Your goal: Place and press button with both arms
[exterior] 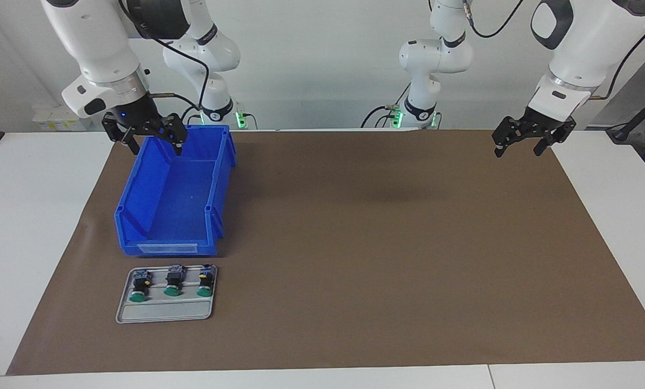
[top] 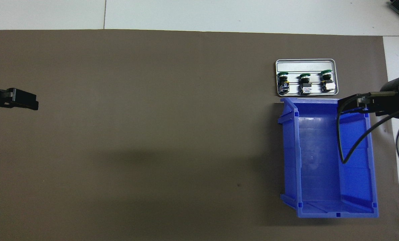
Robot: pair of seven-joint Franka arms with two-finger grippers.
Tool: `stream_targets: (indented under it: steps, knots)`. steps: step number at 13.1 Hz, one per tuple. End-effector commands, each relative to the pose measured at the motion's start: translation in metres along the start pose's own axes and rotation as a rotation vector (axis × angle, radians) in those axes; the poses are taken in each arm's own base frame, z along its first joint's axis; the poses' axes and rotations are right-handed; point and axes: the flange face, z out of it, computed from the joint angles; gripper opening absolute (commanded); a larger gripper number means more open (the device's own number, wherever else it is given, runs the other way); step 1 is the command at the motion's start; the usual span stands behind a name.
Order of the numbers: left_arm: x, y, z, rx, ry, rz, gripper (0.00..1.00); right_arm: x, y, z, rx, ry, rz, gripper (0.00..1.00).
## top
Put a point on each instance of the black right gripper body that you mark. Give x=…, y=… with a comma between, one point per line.
x=390, y=100

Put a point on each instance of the silver metal tray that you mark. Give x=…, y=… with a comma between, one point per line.
x=304, y=65

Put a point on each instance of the brown table mat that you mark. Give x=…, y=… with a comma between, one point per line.
x=152, y=100

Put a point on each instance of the blue plastic storage bin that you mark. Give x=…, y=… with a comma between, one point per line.
x=319, y=174

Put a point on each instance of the green push button switch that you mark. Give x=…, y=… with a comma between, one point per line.
x=327, y=80
x=283, y=80
x=305, y=87

